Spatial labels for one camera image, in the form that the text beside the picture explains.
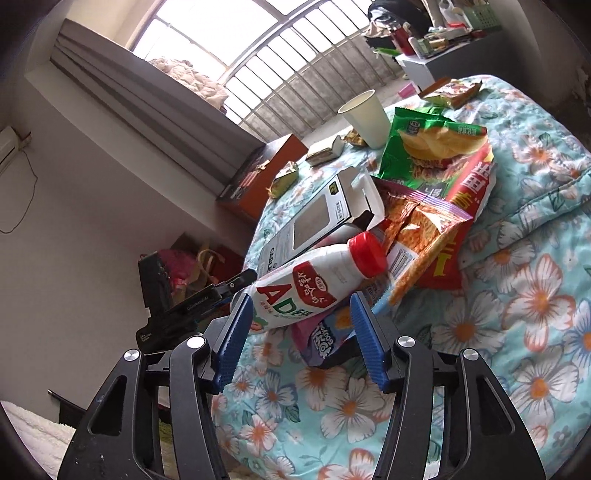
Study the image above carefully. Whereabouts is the grey cabinet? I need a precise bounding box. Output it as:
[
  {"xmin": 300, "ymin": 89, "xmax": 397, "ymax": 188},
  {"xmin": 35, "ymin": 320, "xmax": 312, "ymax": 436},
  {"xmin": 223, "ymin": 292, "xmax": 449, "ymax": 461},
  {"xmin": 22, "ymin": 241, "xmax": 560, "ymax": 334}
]
[{"xmin": 397, "ymin": 28, "xmax": 541, "ymax": 88}]

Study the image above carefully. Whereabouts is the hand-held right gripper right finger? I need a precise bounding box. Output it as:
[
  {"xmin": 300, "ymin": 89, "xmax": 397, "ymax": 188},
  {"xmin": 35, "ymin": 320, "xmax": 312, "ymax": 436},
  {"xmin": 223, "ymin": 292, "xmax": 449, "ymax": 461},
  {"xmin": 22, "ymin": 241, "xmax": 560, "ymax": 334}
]
[{"xmin": 349, "ymin": 292, "xmax": 546, "ymax": 480}]

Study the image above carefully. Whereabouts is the purple snack packet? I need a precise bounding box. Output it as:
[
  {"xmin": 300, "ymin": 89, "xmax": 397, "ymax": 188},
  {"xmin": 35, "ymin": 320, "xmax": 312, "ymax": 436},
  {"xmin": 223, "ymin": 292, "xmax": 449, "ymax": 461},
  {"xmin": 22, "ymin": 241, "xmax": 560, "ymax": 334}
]
[{"xmin": 291, "ymin": 295, "xmax": 361, "ymax": 367}]

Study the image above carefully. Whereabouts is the beige puffy jacket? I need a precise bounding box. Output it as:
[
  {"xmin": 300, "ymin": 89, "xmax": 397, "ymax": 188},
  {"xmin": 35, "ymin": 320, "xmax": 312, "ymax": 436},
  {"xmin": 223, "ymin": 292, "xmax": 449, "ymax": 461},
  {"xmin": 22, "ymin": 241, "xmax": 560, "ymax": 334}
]
[{"xmin": 148, "ymin": 58, "xmax": 230, "ymax": 112}]

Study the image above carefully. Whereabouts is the red snack bag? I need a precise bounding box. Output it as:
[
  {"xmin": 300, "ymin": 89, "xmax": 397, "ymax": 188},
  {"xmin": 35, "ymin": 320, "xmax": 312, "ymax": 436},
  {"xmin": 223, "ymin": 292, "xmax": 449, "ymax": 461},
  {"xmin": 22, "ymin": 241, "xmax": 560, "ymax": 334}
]
[{"xmin": 416, "ymin": 138, "xmax": 497, "ymax": 291}]

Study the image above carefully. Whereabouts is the barred window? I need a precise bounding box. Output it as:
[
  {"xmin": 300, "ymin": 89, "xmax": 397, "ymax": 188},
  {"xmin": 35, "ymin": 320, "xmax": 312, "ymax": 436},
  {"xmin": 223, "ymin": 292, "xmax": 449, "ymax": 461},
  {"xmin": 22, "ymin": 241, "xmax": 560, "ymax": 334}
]
[{"xmin": 131, "ymin": 0, "xmax": 416, "ymax": 139}]

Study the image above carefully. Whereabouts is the white fluffy towel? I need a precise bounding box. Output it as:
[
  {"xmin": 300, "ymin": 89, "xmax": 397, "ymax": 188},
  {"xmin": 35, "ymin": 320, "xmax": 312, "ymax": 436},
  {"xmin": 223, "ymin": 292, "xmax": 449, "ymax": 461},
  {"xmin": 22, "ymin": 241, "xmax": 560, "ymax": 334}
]
[{"xmin": 0, "ymin": 401, "xmax": 77, "ymax": 478}]

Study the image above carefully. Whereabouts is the yellow-green wrapper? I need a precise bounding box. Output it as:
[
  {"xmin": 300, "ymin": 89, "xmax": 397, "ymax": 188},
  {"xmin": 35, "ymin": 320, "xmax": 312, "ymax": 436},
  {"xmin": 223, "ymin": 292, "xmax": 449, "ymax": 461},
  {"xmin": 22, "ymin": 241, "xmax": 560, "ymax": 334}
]
[{"xmin": 267, "ymin": 161, "xmax": 298, "ymax": 199}]

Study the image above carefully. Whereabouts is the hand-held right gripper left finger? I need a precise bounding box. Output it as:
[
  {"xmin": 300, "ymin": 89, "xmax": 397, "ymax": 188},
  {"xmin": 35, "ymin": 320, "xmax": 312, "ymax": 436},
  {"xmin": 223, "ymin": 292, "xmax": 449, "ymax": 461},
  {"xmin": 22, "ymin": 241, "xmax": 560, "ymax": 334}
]
[{"xmin": 58, "ymin": 292, "xmax": 254, "ymax": 480}]

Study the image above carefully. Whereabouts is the white cable box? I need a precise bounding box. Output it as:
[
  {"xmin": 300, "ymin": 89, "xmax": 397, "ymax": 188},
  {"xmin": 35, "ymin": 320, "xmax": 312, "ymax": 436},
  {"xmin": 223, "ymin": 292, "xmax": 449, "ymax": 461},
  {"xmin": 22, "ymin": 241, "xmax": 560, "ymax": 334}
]
[{"xmin": 260, "ymin": 167, "xmax": 386, "ymax": 278}]

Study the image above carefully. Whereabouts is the red-brown cardboard box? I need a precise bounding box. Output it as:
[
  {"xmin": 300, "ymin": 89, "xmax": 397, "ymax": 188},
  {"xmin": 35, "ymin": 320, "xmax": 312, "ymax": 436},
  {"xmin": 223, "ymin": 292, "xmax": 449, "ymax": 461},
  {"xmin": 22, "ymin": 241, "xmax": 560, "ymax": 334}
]
[{"xmin": 216, "ymin": 134, "xmax": 309, "ymax": 224}]

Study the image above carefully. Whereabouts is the green plastic basket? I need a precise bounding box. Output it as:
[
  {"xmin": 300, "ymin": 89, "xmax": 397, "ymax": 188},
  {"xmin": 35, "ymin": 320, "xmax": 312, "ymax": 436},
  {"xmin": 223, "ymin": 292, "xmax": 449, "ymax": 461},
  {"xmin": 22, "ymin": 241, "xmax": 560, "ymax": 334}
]
[{"xmin": 464, "ymin": 0, "xmax": 504, "ymax": 31}]

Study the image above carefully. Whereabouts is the black case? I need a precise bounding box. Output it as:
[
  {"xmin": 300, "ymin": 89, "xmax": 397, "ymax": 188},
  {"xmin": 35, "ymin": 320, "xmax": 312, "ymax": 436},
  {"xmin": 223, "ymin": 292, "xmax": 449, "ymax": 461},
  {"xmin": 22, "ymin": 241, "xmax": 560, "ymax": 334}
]
[{"xmin": 139, "ymin": 253, "xmax": 171, "ymax": 324}]

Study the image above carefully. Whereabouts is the white air conditioner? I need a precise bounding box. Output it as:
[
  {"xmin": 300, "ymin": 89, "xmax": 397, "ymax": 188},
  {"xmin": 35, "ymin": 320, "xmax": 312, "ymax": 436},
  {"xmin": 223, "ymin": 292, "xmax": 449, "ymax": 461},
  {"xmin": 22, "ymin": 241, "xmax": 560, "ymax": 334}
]
[{"xmin": 0, "ymin": 127, "xmax": 21, "ymax": 174}]

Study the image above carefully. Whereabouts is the green chip bag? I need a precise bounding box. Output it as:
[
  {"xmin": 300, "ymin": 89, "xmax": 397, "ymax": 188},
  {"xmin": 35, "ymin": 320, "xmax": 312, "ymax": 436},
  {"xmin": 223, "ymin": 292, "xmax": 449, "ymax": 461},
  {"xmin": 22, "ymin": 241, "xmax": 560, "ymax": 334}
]
[{"xmin": 378, "ymin": 105, "xmax": 489, "ymax": 195}]

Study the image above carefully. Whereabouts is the wrapped snack bar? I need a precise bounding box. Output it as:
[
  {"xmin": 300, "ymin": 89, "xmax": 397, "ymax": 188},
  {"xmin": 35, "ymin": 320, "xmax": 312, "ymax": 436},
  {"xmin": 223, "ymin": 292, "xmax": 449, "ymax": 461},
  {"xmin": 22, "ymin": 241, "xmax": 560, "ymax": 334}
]
[{"xmin": 306, "ymin": 137, "xmax": 345, "ymax": 167}]

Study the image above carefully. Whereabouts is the white bottle with red cap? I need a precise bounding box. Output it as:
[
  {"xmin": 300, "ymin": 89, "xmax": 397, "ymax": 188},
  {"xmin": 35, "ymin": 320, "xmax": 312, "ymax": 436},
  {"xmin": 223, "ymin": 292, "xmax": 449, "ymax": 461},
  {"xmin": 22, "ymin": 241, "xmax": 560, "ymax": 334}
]
[{"xmin": 242, "ymin": 231, "xmax": 389, "ymax": 334}]

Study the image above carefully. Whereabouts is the black bag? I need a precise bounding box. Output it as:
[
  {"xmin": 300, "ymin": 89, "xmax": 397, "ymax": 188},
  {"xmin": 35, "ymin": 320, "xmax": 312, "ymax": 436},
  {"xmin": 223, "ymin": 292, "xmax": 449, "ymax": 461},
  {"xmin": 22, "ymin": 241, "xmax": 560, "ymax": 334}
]
[{"xmin": 369, "ymin": 0, "xmax": 430, "ymax": 33}]

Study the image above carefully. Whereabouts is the orange chip bag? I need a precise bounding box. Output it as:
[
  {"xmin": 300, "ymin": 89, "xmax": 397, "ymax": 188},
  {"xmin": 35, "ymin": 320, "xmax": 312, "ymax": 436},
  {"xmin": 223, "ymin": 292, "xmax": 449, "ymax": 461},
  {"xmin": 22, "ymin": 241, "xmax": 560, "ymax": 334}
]
[{"xmin": 376, "ymin": 178, "xmax": 474, "ymax": 308}]

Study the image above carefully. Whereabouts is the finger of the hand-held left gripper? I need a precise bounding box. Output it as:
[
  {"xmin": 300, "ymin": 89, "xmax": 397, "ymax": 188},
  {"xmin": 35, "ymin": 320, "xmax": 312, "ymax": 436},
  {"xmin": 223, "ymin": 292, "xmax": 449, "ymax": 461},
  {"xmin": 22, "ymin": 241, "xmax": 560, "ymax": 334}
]
[{"xmin": 217, "ymin": 269, "xmax": 258, "ymax": 296}]

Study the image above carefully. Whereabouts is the white plastic jug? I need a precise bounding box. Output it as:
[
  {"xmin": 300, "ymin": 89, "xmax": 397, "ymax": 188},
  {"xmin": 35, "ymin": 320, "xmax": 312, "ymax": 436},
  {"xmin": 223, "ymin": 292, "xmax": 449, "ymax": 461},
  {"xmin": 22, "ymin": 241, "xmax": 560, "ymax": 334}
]
[{"xmin": 436, "ymin": 0, "xmax": 462, "ymax": 26}]

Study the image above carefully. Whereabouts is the floral quilted blanket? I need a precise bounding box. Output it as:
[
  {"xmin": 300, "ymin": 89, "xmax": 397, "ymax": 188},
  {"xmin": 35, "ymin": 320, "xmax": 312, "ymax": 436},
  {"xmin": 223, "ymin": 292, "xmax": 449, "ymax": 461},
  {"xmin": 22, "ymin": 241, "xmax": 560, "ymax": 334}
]
[{"xmin": 210, "ymin": 74, "xmax": 591, "ymax": 480}]

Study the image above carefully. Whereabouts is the white paper cup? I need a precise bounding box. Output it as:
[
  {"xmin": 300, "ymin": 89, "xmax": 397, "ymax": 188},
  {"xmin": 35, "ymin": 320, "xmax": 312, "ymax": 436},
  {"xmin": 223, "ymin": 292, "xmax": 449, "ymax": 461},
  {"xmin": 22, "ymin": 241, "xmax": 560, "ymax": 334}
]
[{"xmin": 337, "ymin": 89, "xmax": 393, "ymax": 149}]

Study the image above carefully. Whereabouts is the pink bag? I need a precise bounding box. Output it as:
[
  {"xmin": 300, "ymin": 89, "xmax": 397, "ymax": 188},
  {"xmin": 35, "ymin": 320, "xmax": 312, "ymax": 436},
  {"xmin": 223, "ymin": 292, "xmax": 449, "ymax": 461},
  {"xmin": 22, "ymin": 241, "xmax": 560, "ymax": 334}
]
[{"xmin": 157, "ymin": 248, "xmax": 199, "ymax": 289}]

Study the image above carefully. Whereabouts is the brown snack packet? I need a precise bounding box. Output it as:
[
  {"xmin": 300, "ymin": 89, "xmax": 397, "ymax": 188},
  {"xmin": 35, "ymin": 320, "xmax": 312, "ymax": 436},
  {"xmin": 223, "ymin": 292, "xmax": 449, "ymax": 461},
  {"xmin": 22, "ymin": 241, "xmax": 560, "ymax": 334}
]
[{"xmin": 418, "ymin": 78, "xmax": 483, "ymax": 110}]

